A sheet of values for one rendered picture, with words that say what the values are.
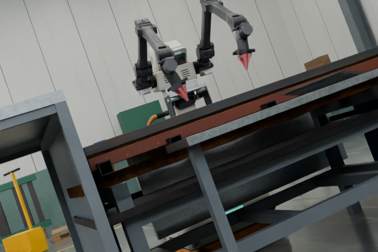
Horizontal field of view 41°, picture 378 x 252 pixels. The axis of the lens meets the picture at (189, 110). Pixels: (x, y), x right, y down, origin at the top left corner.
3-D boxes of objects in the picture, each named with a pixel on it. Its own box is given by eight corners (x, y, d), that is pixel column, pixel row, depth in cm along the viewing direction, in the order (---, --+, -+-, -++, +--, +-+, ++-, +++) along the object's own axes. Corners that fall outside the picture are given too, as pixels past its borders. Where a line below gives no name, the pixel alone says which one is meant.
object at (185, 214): (348, 157, 317) (328, 105, 319) (159, 239, 271) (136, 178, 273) (344, 158, 321) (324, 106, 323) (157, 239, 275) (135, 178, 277)
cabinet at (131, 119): (148, 190, 1178) (120, 112, 1189) (143, 191, 1223) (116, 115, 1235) (187, 175, 1212) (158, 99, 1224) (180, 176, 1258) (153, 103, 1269)
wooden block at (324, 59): (331, 63, 242) (328, 53, 242) (322, 66, 240) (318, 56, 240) (316, 70, 253) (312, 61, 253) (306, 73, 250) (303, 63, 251)
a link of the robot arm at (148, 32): (154, 31, 282) (135, 34, 279) (153, 21, 279) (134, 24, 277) (177, 60, 246) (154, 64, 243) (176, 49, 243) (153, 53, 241)
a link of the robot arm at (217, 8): (219, 8, 299) (201, 10, 296) (219, -2, 297) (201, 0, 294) (250, 27, 262) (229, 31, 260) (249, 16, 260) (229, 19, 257)
